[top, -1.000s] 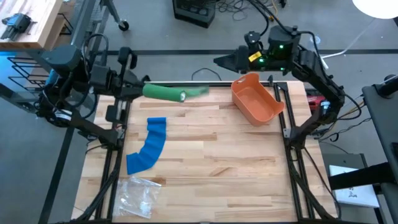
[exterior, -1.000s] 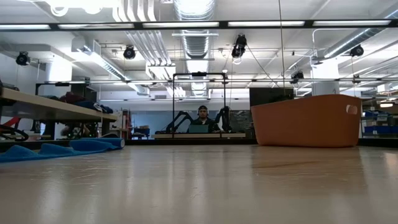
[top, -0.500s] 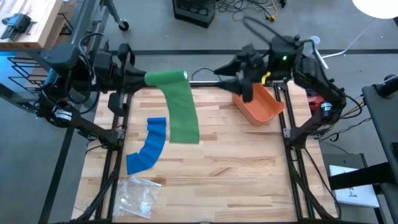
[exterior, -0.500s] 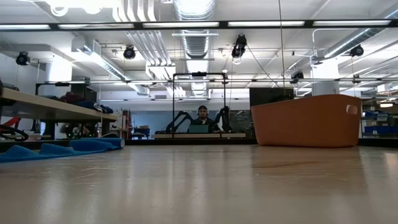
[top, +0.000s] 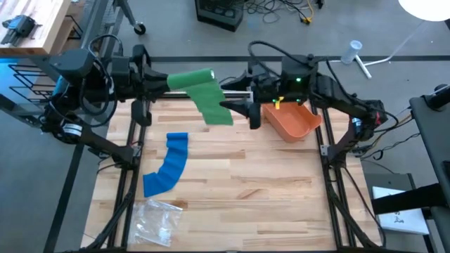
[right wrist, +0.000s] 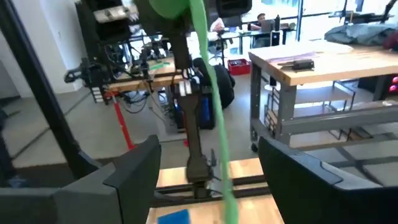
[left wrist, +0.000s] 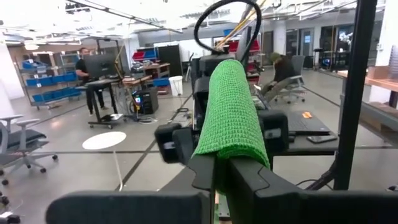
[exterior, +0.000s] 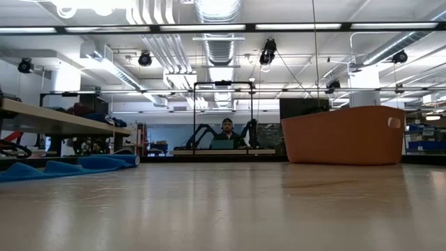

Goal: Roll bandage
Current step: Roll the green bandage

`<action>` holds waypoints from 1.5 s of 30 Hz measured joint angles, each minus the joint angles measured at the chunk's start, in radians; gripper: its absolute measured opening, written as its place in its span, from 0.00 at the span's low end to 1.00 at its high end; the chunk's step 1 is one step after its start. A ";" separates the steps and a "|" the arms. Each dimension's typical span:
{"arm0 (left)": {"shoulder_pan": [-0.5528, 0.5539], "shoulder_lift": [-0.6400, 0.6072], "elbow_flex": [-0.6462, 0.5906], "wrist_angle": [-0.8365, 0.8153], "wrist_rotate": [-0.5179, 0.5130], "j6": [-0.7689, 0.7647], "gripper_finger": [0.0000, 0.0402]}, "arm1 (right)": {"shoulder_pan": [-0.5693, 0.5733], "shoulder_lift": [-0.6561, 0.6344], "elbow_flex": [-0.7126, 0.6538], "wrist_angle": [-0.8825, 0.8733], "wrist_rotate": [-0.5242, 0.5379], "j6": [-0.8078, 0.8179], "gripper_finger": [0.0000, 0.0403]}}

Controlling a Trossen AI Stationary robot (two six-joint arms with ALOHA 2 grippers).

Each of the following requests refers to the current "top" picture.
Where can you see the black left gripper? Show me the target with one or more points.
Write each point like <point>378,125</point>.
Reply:
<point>142,84</point>

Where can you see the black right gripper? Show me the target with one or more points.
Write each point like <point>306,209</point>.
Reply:
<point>267,88</point>

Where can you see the green elastic bandage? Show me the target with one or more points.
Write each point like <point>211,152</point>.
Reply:
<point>207,98</point>

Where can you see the blue elastic bandage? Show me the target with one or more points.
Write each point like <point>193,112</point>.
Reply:
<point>172,161</point>

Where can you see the clear plastic zip bag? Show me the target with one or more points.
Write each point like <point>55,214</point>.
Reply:
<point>154,221</point>

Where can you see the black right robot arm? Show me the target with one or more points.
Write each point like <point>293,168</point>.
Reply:
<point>337,91</point>

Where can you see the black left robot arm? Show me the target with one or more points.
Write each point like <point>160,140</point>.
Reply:
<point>70,65</point>

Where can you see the black caster wheel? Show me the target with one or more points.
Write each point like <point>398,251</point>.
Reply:
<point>140,29</point>

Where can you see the orange plastic bin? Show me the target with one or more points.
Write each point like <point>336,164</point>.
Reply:
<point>292,123</point>

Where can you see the black computer case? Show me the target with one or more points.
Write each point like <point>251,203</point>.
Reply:
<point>218,17</point>

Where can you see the white plastic bottle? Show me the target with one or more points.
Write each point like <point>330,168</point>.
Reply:
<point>351,52</point>

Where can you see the white lamp stand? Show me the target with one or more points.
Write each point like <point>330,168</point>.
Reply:
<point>363,66</point>

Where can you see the black crate with red tool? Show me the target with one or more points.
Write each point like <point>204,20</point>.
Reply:
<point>379,117</point>

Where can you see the black device on workbench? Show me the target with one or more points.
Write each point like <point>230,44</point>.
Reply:
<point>19,28</point>

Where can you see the grey flat case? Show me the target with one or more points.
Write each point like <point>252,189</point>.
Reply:
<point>390,181</point>

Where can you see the black desk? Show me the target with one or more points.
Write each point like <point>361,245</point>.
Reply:
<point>432,140</point>

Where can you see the white round lamp shade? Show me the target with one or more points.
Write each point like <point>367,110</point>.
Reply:
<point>425,8</point>

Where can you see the white box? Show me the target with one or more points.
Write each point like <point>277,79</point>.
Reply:
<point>400,221</point>

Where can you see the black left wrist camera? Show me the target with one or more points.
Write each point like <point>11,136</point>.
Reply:
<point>121,74</point>

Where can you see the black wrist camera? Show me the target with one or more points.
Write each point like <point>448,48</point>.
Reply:
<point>121,74</point>
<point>299,75</point>

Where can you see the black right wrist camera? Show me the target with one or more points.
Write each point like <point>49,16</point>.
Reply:
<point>299,75</point>

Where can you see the wooden workbench with grey frame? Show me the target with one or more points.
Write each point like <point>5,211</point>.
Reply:
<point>35,21</point>

